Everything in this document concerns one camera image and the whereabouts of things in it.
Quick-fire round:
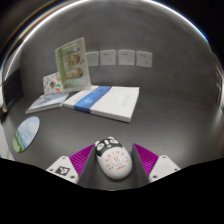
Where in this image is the ceiling light strip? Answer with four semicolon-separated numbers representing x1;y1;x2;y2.
0;0;210;84

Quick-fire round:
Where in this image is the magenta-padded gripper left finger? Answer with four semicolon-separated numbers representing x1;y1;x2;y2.
45;143;102;190

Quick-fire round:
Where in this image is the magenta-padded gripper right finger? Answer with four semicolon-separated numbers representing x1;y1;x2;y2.
130;142;182;188

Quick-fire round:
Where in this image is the grey striped book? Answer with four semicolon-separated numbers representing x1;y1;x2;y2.
25;91;70;115

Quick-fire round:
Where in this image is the white book with blue band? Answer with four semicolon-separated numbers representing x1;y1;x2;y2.
62;85;141;123

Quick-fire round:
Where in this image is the green food poster sheet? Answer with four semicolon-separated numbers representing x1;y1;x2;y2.
54;36;93;94

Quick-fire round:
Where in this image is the white panda-print computer mouse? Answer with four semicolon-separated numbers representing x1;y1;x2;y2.
94;136;133;181

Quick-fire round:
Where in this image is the white sticker card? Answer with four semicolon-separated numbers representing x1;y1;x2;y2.
42;71;64;95

